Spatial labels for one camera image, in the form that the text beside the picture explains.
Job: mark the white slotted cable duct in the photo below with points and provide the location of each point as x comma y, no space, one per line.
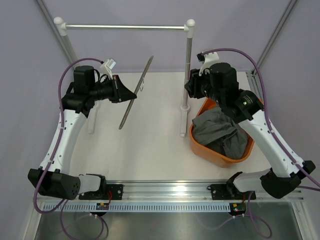
146,207

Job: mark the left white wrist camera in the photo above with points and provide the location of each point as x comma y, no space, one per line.
107,66

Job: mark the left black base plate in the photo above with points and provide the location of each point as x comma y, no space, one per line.
112,191

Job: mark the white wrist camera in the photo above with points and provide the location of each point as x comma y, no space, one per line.
207,60
107,66

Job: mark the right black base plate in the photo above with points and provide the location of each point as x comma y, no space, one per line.
223,191

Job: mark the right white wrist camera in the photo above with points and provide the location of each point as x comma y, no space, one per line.
207,60

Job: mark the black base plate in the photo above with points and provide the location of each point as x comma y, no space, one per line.
223,191
112,191

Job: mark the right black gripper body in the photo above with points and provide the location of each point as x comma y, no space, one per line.
200,86

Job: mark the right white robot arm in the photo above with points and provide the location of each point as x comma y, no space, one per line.
219,83

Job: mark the orange plastic basket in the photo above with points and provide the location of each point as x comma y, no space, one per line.
210,155

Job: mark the metal clothes rack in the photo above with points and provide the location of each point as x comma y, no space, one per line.
188,28

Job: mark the aluminium mounting rail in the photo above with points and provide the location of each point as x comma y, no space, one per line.
170,191

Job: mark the grey clothes hanger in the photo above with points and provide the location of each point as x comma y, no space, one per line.
136,92

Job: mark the grey shorts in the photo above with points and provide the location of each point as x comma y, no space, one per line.
218,132

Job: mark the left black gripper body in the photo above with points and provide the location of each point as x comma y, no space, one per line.
103,91

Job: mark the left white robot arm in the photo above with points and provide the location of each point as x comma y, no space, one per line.
52,178

